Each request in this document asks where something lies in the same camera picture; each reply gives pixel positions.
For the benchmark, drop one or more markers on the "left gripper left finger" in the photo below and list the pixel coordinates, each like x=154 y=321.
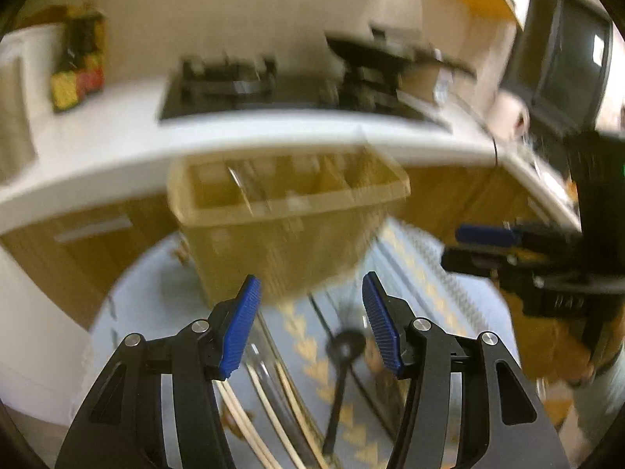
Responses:
x=119 y=424

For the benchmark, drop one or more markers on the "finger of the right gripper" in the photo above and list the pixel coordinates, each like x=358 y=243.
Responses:
x=473 y=261
x=487 y=236

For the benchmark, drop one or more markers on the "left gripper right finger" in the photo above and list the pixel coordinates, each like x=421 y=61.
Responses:
x=503 y=422

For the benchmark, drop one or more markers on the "black ladle spoon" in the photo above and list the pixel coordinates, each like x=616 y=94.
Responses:
x=343 y=350

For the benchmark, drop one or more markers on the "steel spoon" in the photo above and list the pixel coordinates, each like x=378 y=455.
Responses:
x=262 y=356
x=246 y=185

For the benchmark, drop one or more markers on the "person's right hand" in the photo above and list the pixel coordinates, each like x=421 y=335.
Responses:
x=548 y=349

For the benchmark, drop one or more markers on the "white electric kettle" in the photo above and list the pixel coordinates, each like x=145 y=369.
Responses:
x=508 y=119

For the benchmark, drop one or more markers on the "patterned blue table mat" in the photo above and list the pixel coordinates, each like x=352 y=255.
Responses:
x=158 y=295

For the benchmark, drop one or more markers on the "yellow plastic utensil basket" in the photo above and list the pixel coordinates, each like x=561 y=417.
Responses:
x=321 y=209

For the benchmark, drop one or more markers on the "gold rice cooker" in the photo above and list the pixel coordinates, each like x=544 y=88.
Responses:
x=428 y=82

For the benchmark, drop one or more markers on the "dark window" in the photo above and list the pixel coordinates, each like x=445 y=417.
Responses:
x=560 y=61

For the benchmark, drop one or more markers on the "black wok with lid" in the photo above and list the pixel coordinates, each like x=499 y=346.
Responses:
x=379 y=55

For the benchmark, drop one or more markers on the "black gas stove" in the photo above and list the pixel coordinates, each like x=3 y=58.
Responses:
x=200 y=88

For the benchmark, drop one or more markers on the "grey cylindrical canister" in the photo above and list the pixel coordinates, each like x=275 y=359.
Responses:
x=17 y=147

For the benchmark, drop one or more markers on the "soy sauce bottle yellow label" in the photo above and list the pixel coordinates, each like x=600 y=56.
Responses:
x=67 y=87

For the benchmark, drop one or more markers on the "sauce bottle red label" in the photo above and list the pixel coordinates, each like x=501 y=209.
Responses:
x=90 y=41

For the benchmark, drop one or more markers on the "left drawer handle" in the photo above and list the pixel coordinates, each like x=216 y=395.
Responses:
x=96 y=228

